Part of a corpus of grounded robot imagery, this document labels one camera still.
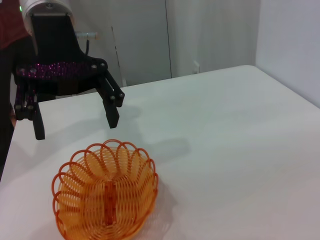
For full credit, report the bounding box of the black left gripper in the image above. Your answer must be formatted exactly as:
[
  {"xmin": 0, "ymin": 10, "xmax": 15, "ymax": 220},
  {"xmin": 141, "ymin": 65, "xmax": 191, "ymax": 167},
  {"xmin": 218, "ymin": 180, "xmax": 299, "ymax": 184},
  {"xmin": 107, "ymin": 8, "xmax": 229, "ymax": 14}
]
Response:
[{"xmin": 14, "ymin": 12, "xmax": 110, "ymax": 102}]

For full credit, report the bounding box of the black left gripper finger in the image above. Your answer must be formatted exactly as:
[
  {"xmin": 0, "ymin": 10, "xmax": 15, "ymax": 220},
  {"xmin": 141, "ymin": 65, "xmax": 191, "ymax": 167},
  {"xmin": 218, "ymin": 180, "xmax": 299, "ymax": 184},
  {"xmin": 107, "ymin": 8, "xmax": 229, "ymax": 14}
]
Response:
[
  {"xmin": 13, "ymin": 82, "xmax": 46, "ymax": 141},
  {"xmin": 94, "ymin": 69, "xmax": 126, "ymax": 130}
]

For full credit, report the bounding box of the orange woven plastic basket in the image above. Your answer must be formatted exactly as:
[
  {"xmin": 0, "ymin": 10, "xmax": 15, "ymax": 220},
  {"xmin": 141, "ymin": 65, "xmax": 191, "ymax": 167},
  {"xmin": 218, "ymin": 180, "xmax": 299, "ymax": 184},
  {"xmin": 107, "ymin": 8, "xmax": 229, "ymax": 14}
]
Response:
[{"xmin": 51, "ymin": 138, "xmax": 160, "ymax": 240}]

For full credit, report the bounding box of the person in red shirt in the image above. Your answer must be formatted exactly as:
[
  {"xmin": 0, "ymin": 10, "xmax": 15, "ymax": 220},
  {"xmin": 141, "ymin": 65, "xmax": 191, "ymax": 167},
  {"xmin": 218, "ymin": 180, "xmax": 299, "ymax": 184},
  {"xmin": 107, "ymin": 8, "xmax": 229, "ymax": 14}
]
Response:
[{"xmin": 0, "ymin": 0, "xmax": 38, "ymax": 182}]

